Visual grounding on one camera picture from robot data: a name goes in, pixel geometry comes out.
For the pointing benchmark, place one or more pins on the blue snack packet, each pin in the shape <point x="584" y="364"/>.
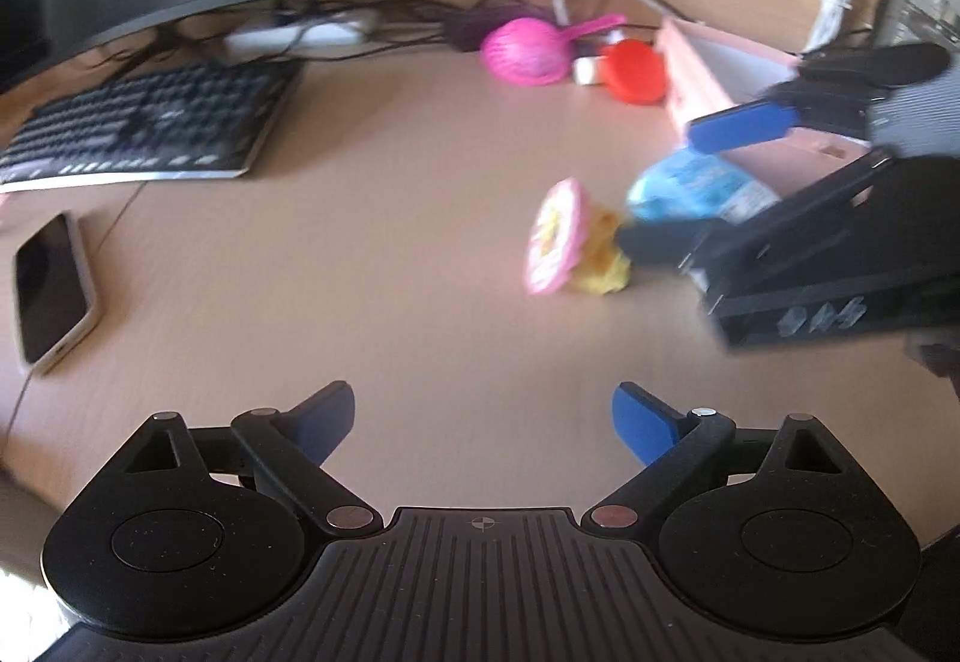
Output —
<point x="690" y="185"/>

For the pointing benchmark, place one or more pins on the black keyboard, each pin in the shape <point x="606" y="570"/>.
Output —
<point x="142" y="114"/>

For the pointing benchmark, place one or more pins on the wooden desktop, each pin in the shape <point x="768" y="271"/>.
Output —
<point x="375" y="219"/>

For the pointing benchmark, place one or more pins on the white bottle with red cap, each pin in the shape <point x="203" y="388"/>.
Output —
<point x="587" y="68"/>

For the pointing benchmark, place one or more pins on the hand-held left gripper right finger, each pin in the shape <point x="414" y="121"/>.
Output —
<point x="641" y="429"/>

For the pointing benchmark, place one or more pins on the white power strip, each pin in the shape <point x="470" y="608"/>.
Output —
<point x="300" y="35"/>

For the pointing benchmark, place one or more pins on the smartphone in pale case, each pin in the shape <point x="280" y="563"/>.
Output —
<point x="52" y="291"/>

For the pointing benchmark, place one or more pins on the pink plastic strainer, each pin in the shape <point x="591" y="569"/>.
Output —
<point x="521" y="53"/>

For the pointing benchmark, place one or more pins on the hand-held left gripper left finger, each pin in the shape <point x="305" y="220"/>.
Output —
<point x="326" y="423"/>

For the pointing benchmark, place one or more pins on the red plastic cup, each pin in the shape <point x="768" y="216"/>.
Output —
<point x="634" y="73"/>

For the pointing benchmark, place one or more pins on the black power adapter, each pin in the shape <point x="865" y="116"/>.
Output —
<point x="472" y="28"/>

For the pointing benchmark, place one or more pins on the pink and yellow flower toy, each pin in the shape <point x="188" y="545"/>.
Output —
<point x="559" y="234"/>

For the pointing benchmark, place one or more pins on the pink storage box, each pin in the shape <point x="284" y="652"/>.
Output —
<point x="705" y="65"/>

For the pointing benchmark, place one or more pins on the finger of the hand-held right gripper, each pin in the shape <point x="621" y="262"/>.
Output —
<point x="660" y="243"/>
<point x="742" y="125"/>

